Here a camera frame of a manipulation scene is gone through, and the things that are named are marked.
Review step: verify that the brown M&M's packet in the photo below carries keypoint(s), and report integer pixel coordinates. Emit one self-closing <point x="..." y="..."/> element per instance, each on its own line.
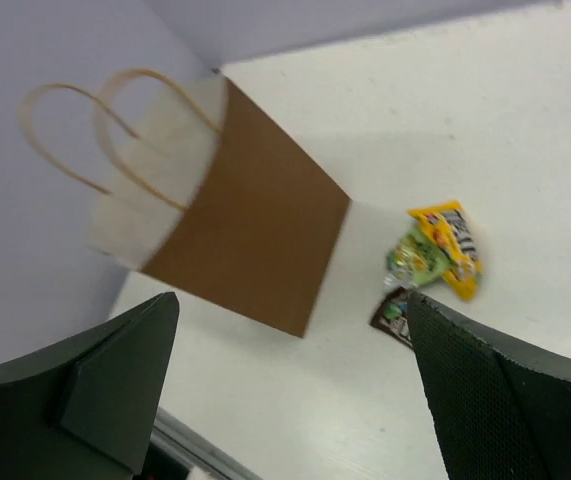
<point x="390" y="317"/>

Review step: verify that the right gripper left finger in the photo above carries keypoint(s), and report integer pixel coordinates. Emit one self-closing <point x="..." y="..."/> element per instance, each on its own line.
<point x="84" y="407"/>

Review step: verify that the brown paper bag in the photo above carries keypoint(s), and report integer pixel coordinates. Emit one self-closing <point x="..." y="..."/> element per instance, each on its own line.
<point x="212" y="197"/>

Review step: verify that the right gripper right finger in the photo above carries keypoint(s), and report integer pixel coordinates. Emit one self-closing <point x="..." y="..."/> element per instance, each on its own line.
<point x="501" y="407"/>

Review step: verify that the yellow M&M's packet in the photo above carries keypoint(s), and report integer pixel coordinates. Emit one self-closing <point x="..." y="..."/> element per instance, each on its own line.
<point x="446" y="227"/>

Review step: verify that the green candy wrapper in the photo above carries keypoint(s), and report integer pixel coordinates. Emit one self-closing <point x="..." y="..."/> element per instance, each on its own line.
<point x="414" y="262"/>

